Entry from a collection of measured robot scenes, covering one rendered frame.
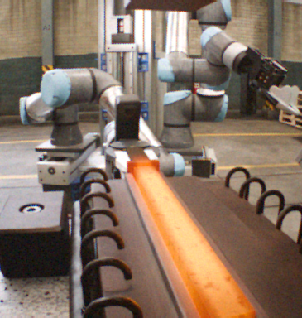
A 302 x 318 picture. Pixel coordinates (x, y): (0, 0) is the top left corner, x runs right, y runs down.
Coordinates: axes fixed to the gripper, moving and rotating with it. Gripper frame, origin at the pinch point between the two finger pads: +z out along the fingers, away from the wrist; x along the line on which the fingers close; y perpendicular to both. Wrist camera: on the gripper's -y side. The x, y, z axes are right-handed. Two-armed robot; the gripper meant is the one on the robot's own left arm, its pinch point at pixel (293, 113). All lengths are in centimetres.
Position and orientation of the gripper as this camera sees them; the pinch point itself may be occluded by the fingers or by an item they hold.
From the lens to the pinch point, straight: 84.4
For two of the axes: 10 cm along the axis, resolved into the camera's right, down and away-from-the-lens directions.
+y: 2.9, -7.1, -6.4
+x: 8.1, -1.7, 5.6
